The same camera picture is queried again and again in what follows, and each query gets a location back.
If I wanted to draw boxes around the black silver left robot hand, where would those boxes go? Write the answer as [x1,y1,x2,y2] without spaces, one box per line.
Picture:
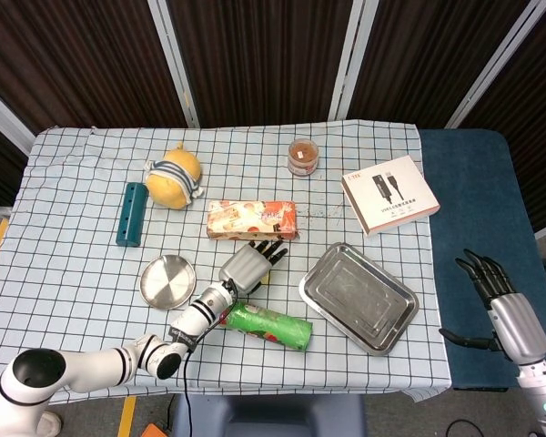
[217,239,288,295]

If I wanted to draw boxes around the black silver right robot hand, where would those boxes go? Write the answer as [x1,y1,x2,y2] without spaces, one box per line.
[439,249,546,365]

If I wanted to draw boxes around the green snack can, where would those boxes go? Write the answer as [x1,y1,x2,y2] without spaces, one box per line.
[219,300,313,353]

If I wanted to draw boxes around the orange printed snack box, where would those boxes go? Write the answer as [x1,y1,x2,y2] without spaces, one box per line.
[206,199,301,242]

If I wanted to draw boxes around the round steel plate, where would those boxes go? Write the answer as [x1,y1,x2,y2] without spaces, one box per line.
[139,254,197,311]

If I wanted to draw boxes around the dark blue table pad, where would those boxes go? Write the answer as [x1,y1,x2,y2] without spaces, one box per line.
[418,128,546,392]

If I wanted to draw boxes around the yellow plush toy striped cloth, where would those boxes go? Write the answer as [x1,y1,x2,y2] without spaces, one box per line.
[144,141,205,211]

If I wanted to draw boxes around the rectangular steel tray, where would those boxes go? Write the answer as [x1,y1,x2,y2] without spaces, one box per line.
[298,241,420,357]

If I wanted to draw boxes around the small clear jar brown contents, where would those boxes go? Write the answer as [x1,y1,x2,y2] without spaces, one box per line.
[287,138,320,178]

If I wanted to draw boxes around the teal rectangular bar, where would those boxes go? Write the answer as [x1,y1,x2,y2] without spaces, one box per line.
[115,181,148,249]

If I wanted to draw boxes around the dark blue chair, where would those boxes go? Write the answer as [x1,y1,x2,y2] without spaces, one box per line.
[170,393,368,437]

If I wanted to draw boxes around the white checkered tablecloth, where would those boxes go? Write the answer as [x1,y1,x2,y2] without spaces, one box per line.
[0,118,453,413]

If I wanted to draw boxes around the dark brown folding screen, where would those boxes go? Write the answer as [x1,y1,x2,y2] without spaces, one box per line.
[0,0,546,238]

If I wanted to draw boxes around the white sneaker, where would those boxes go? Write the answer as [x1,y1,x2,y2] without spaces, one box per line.
[39,412,63,437]

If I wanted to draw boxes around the black floor cable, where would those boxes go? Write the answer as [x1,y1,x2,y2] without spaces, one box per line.
[445,419,488,437]

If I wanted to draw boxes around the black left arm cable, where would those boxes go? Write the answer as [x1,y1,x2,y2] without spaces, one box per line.
[180,280,238,437]

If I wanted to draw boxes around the white usb cable box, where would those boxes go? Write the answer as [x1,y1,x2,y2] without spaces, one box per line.
[340,154,441,238]

